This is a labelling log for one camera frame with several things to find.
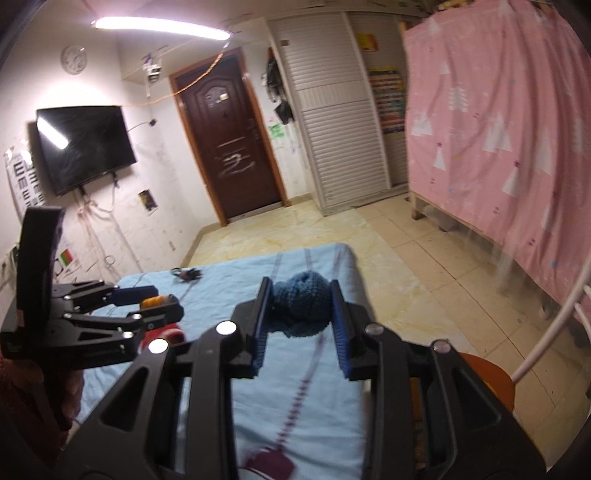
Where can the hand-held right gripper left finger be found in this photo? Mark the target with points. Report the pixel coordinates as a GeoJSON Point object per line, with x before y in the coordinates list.
{"type": "Point", "coordinates": [260, 327]}

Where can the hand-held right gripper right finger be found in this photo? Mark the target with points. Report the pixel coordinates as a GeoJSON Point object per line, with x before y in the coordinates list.
{"type": "Point", "coordinates": [340, 332]}

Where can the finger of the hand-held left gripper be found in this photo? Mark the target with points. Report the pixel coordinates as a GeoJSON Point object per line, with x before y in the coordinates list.
{"type": "Point", "coordinates": [134, 295]}
{"type": "Point", "coordinates": [159, 314]}

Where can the red foil cat print wrapper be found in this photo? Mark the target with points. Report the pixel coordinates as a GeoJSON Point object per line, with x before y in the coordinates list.
{"type": "Point", "coordinates": [164, 336]}

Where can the blue knitted sock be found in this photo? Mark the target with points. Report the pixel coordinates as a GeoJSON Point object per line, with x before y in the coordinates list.
{"type": "Point", "coordinates": [300, 302]}

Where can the person's left forearm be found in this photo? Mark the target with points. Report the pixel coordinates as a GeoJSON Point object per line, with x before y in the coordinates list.
{"type": "Point", "coordinates": [21, 406]}

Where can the person's left hand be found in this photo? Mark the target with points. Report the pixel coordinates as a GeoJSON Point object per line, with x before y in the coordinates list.
{"type": "Point", "coordinates": [76, 392]}

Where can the small black item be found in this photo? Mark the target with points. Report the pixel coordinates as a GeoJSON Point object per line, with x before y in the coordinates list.
{"type": "Point", "coordinates": [187, 274]}

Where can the light blue bed sheet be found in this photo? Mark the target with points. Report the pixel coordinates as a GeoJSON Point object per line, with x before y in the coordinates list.
{"type": "Point", "coordinates": [221, 286]}

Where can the eye chart poster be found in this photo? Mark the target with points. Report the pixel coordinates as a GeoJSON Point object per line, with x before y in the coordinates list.
{"type": "Point", "coordinates": [25, 180]}

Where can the dark brown door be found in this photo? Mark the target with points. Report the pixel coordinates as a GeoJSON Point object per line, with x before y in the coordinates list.
{"type": "Point", "coordinates": [228, 138]}

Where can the white shutter wardrobe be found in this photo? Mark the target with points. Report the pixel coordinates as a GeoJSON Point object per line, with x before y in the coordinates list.
{"type": "Point", "coordinates": [337, 138]}

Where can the black hanging bag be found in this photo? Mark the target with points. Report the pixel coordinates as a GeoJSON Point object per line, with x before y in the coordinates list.
{"type": "Point", "coordinates": [282, 110]}

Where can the colourful grid poster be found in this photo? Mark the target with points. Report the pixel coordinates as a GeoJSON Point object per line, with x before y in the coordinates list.
{"type": "Point", "coordinates": [388, 101]}

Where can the pink printed curtain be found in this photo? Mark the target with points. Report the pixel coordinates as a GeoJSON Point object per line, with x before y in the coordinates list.
{"type": "Point", "coordinates": [498, 129]}

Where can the ceiling tube light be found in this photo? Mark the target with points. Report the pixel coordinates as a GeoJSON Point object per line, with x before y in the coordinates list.
{"type": "Point", "coordinates": [161, 26]}

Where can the small wall picture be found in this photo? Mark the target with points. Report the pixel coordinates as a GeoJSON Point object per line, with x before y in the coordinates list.
{"type": "Point", "coordinates": [147, 201]}

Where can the black wall television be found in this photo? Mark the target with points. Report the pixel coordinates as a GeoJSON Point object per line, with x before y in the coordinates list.
{"type": "Point", "coordinates": [85, 147]}

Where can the wooden bed frame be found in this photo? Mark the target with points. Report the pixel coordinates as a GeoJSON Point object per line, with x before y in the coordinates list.
{"type": "Point", "coordinates": [418, 205]}

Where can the chair with white metal frame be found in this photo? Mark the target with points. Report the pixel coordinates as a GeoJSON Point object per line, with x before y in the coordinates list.
{"type": "Point", "coordinates": [491, 383]}

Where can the green wall sticker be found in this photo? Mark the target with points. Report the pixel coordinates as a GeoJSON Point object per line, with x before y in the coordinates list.
{"type": "Point", "coordinates": [275, 130]}

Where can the round wall clock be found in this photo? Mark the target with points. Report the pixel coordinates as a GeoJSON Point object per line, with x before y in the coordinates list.
{"type": "Point", "coordinates": [74, 59]}

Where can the white security camera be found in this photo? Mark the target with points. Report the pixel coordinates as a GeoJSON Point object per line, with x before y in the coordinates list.
{"type": "Point", "coordinates": [153, 71]}

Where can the yellow wall poster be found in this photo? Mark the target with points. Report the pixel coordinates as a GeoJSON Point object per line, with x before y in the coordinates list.
{"type": "Point", "coordinates": [367, 41]}

